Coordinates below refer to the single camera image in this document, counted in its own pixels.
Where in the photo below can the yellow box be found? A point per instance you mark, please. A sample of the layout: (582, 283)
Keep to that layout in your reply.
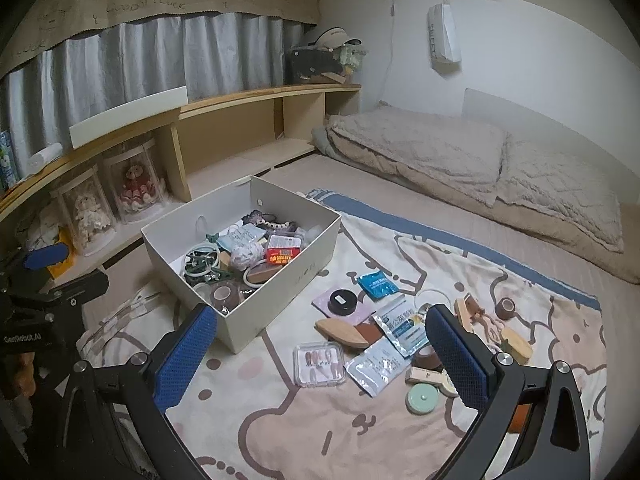
(62, 262)

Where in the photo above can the round wooden piece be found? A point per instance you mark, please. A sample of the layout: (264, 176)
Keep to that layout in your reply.
(225, 260)

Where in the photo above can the black round tin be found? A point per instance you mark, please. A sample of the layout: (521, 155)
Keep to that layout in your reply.
(350, 307)

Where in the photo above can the beige fluffy blanket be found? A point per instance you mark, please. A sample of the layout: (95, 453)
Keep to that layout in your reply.
(555, 190)
(425, 150)

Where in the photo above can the grey curtain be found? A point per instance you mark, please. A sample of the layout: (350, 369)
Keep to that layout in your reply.
(150, 55)

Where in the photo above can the person's left hand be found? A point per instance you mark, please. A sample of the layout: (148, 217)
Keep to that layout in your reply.
(24, 375)

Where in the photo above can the white embroidery hoop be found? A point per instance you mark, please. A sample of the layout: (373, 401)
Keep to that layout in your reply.
(246, 280)
(186, 260)

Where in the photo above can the brown tape roll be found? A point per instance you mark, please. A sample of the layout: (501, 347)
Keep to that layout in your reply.
(422, 357)
(507, 315)
(235, 300)

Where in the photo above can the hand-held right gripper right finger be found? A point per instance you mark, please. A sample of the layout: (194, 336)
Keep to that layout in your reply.
(457, 355)

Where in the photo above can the small blue packet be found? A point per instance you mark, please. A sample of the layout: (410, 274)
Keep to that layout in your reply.
(377, 285)

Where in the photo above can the clear box with red contents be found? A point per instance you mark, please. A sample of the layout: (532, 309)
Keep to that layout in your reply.
(282, 252)

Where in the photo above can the white foam board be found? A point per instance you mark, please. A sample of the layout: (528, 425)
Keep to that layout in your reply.
(130, 115)

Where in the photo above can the grey pillow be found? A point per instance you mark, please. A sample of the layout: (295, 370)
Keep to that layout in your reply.
(322, 142)

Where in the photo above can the green plastic clip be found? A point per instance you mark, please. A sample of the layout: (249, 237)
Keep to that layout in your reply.
(220, 275)
(197, 262)

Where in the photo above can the pink card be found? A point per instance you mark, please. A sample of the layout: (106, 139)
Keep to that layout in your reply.
(360, 317)

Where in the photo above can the white paper roll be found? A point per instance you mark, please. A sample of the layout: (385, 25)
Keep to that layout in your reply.
(45, 155)

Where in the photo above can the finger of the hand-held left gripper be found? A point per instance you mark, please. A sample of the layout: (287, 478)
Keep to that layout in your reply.
(45, 257)
(80, 285)

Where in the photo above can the cartoon printed blanket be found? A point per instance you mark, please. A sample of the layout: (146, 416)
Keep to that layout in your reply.
(300, 425)

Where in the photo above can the dark bag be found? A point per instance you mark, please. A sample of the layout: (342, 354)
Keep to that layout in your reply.
(310, 65)

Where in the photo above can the clear nail tip box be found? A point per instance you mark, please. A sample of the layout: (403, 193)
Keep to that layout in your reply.
(320, 365)

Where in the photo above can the white yarn ball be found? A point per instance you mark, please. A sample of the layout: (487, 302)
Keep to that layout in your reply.
(245, 257)

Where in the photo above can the blue green packet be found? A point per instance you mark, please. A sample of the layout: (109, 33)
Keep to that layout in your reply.
(6, 160)

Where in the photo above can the red dress doll display case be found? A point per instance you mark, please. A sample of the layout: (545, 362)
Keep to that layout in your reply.
(135, 185)

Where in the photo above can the wooden shelf unit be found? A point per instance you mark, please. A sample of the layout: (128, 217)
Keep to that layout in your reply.
(240, 125)

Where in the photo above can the purple blue crochet piece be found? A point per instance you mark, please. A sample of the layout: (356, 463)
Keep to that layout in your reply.
(260, 220)

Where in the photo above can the white fabric bundle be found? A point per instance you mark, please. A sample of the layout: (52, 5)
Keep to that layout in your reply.
(35, 225)

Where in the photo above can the green white plush toy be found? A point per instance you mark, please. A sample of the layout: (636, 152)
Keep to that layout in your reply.
(352, 57)

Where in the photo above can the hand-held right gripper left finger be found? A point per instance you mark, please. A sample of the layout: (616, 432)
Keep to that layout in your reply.
(187, 355)

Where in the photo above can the white visor cap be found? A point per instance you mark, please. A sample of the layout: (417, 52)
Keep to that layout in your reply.
(330, 37)

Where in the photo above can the white storage box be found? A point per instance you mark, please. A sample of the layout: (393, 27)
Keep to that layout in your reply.
(300, 270)

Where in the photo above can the white hanging paper bag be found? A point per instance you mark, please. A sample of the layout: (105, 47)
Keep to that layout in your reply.
(442, 35)

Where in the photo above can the face mask packet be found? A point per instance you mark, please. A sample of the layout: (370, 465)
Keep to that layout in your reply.
(245, 235)
(377, 367)
(400, 330)

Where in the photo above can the green round tin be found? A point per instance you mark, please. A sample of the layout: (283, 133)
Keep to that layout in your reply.
(422, 398)

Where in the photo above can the light wooden boat shape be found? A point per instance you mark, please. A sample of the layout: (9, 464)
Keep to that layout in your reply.
(340, 332)

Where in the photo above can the brown wooden shape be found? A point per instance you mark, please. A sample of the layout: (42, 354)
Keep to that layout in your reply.
(372, 332)

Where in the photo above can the wooden block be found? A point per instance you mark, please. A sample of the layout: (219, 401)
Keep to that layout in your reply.
(265, 275)

